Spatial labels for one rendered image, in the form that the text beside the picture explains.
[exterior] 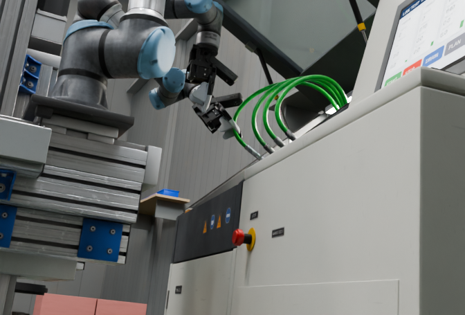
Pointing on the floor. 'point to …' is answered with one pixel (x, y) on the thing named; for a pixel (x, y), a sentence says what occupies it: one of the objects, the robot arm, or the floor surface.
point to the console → (364, 205)
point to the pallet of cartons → (84, 306)
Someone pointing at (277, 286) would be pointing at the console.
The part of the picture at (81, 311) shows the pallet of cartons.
